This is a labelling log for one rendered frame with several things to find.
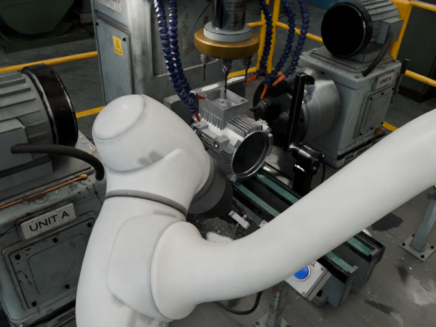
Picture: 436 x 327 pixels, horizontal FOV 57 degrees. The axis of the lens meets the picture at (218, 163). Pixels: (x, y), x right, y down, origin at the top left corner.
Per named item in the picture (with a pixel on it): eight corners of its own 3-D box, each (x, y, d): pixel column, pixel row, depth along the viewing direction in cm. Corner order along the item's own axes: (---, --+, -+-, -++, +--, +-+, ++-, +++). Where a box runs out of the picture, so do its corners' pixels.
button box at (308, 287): (251, 250, 90) (242, 244, 86) (270, 226, 91) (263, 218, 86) (310, 302, 80) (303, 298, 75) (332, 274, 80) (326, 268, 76)
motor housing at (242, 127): (185, 160, 132) (185, 109, 121) (229, 142, 142) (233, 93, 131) (225, 191, 120) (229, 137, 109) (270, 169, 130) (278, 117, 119)
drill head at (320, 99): (231, 137, 146) (236, 72, 132) (305, 108, 168) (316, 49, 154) (282, 170, 131) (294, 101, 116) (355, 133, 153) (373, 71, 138)
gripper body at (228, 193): (235, 183, 59) (257, 205, 67) (200, 156, 65) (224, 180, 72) (203, 222, 59) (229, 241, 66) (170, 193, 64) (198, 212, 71)
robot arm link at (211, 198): (185, 135, 60) (203, 152, 65) (145, 181, 60) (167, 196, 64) (224, 163, 55) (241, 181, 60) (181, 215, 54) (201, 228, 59)
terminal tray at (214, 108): (196, 115, 126) (197, 95, 121) (222, 106, 131) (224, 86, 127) (221, 132, 118) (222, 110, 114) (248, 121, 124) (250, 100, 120)
